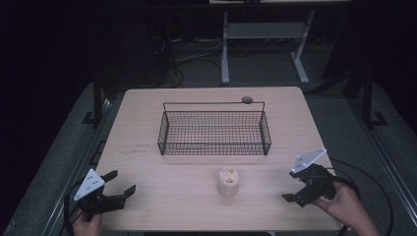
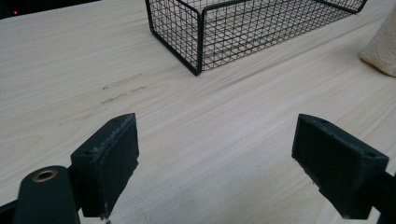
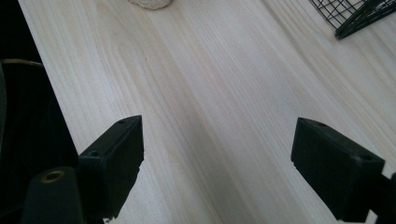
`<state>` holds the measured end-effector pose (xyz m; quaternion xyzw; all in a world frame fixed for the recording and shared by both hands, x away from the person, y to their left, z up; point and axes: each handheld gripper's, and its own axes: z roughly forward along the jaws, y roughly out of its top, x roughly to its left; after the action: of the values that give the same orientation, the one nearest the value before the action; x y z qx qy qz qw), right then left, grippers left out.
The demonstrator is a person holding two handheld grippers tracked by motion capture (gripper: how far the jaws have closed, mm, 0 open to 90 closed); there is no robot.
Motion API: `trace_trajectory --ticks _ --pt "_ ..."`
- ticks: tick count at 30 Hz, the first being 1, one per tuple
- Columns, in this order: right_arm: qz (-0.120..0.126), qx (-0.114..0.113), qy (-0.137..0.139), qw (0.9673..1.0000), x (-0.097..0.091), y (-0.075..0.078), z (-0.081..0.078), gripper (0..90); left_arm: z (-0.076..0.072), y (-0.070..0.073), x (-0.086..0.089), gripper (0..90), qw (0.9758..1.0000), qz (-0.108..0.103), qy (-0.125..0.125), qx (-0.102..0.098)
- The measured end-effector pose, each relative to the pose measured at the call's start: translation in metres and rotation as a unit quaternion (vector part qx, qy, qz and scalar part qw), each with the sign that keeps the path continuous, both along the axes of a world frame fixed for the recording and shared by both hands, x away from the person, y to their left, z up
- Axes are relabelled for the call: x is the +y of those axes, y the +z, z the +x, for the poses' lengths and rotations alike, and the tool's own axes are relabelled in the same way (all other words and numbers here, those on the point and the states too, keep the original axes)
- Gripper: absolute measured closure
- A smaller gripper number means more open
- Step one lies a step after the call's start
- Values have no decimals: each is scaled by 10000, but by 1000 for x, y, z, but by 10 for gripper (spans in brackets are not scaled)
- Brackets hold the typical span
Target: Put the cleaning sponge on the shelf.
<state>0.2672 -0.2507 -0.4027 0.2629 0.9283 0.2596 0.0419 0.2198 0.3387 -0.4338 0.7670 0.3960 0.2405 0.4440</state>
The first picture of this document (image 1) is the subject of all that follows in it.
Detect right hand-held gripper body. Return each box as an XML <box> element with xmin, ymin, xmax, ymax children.
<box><xmin>290</xmin><ymin>147</ymin><xmax>337</xmax><ymax>208</ymax></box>

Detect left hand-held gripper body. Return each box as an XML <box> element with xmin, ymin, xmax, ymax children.
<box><xmin>73</xmin><ymin>168</ymin><xmax>128</xmax><ymax>222</ymax></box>

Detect small beige cup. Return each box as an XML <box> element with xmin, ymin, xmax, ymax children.
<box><xmin>217</xmin><ymin>166</ymin><xmax>240</xmax><ymax>199</ymax></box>

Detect black wire basket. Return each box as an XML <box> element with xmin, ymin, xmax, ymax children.
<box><xmin>156</xmin><ymin>100</ymin><xmax>272</xmax><ymax>157</ymax></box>

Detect person's left hand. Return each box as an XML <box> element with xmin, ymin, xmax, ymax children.
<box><xmin>72</xmin><ymin>211</ymin><xmax>103</xmax><ymax>236</ymax></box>

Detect person's right hand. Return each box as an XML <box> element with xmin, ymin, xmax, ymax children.
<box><xmin>312</xmin><ymin>180</ymin><xmax>362</xmax><ymax>231</ymax></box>

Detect black metal stand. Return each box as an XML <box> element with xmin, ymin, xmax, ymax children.
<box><xmin>82</xmin><ymin>70</ymin><xmax>106</xmax><ymax>129</ymax></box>
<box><xmin>360</xmin><ymin>67</ymin><xmax>388</xmax><ymax>129</ymax></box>

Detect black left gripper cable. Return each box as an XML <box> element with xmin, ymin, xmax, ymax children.
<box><xmin>63</xmin><ymin>179</ymin><xmax>89</xmax><ymax>236</ymax></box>

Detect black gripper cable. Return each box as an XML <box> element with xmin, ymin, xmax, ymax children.
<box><xmin>326</xmin><ymin>157</ymin><xmax>394</xmax><ymax>236</ymax></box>
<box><xmin>63</xmin><ymin>179</ymin><xmax>89</xmax><ymax>236</ymax></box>

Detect aluminium rail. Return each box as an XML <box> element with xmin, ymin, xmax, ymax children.
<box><xmin>346</xmin><ymin>96</ymin><xmax>417</xmax><ymax>228</ymax></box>
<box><xmin>40</xmin><ymin>97</ymin><xmax>114</xmax><ymax>236</ymax></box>

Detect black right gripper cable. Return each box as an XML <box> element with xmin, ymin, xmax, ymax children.
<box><xmin>326</xmin><ymin>157</ymin><xmax>394</xmax><ymax>236</ymax></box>

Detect bundle of floor cables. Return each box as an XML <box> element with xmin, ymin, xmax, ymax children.
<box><xmin>150</xmin><ymin>33</ymin><xmax>225</xmax><ymax>89</ymax></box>

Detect white metal table frame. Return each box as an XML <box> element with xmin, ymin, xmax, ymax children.
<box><xmin>219</xmin><ymin>9</ymin><xmax>317</xmax><ymax>87</ymax></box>

